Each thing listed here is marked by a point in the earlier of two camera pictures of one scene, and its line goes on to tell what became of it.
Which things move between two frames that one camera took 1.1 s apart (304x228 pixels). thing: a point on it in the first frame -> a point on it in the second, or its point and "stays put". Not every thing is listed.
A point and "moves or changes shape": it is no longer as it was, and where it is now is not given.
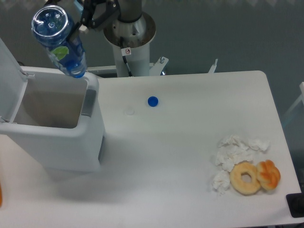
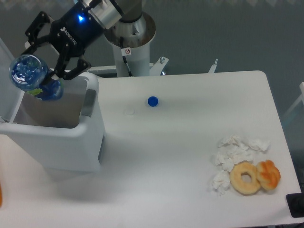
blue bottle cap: [153, 101] stays put
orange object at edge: [1, 196] stays put
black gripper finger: [95, 13] -> [70, 35]
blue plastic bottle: [52, 25] moves or changes shape
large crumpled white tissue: [232, 150] stays put
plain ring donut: [235, 178] stays put
